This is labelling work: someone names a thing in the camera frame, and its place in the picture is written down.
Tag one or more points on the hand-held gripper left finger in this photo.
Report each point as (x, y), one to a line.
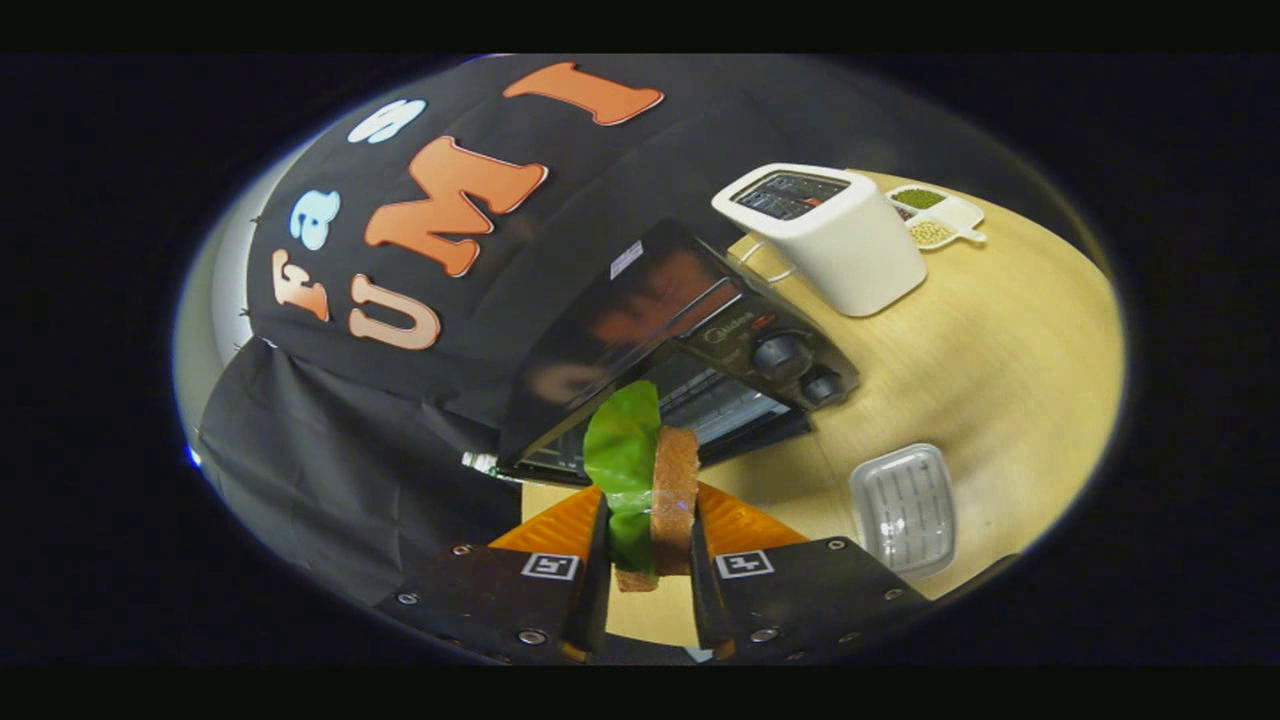
(600, 570)

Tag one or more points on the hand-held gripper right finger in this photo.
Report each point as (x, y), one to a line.
(703, 590)

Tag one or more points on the lettuce sandwich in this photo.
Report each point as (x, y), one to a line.
(675, 500)

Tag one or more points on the black toaster oven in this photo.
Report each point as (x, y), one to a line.
(640, 300)

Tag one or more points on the white pop-up toaster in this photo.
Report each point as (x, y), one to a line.
(860, 250)

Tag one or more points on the white ribbed plastic tray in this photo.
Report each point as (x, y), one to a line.
(905, 510)

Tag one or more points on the black backdrop cloth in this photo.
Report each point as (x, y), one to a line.
(330, 450)

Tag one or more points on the white divided dish with beans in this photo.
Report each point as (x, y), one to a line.
(955, 212)

